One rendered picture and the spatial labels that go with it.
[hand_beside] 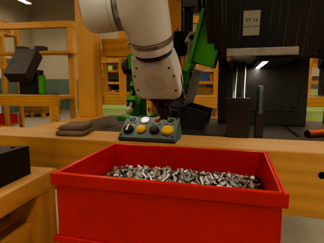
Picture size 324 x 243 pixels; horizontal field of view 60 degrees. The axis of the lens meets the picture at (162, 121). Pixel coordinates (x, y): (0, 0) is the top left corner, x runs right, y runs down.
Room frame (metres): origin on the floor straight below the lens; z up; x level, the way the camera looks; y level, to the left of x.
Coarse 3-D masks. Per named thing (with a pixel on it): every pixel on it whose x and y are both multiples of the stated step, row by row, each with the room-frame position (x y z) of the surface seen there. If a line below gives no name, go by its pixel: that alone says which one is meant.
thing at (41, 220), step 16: (48, 192) 0.61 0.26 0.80; (32, 208) 0.57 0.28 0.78; (48, 208) 0.61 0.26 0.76; (0, 224) 0.61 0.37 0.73; (16, 224) 0.57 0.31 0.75; (32, 224) 0.57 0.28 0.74; (48, 224) 0.60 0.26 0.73; (0, 240) 0.50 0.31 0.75; (16, 240) 0.53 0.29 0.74; (32, 240) 0.57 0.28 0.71; (48, 240) 0.60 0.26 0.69
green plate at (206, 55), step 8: (200, 16) 0.88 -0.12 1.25; (200, 24) 0.88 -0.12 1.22; (200, 32) 0.89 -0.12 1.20; (200, 40) 0.89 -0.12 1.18; (192, 48) 0.89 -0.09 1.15; (200, 48) 0.89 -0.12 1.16; (208, 48) 0.89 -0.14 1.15; (192, 56) 0.89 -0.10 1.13; (200, 56) 0.89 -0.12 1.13; (208, 56) 0.89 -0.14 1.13; (216, 56) 0.89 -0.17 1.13; (192, 64) 0.93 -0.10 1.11; (200, 64) 0.95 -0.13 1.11; (208, 64) 0.89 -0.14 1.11; (216, 64) 0.97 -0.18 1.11
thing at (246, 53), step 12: (240, 48) 0.68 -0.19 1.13; (252, 48) 0.68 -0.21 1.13; (264, 48) 0.67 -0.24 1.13; (276, 48) 0.66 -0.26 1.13; (288, 48) 0.66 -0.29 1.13; (228, 60) 0.69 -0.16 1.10; (240, 60) 0.81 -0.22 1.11; (252, 60) 0.81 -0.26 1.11; (264, 60) 0.69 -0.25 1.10; (276, 60) 0.68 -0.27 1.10; (288, 60) 0.67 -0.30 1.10
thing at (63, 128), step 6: (60, 126) 0.78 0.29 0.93; (66, 126) 0.78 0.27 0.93; (72, 126) 0.78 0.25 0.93; (78, 126) 0.78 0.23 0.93; (84, 126) 0.79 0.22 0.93; (90, 126) 0.85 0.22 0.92; (60, 132) 0.78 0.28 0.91; (66, 132) 0.77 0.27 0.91; (72, 132) 0.77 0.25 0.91; (78, 132) 0.77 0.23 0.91; (84, 132) 0.78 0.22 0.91
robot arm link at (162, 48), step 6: (162, 42) 0.53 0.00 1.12; (168, 42) 0.53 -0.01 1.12; (132, 48) 0.54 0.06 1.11; (138, 48) 0.53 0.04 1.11; (144, 48) 0.52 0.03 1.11; (150, 48) 0.52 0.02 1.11; (156, 48) 0.52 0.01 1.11; (162, 48) 0.53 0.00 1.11; (168, 48) 0.54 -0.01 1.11; (138, 54) 0.54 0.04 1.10; (144, 54) 0.53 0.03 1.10; (150, 54) 0.53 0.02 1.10; (156, 54) 0.53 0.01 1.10; (162, 54) 0.54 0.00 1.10
